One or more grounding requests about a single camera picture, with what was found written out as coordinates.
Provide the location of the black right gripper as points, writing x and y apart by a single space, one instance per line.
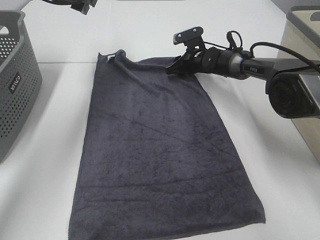
204 61

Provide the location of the dark grey towel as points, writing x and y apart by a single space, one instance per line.
157 160

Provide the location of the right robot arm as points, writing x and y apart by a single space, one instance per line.
292 85

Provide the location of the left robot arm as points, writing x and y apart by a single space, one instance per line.
82 6

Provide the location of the white towel care label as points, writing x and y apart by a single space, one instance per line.
110 57

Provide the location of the beige plastic bin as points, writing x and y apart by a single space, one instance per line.
302 34

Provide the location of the grey perforated plastic basket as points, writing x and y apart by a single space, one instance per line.
20 78

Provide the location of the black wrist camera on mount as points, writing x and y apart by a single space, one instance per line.
191 38

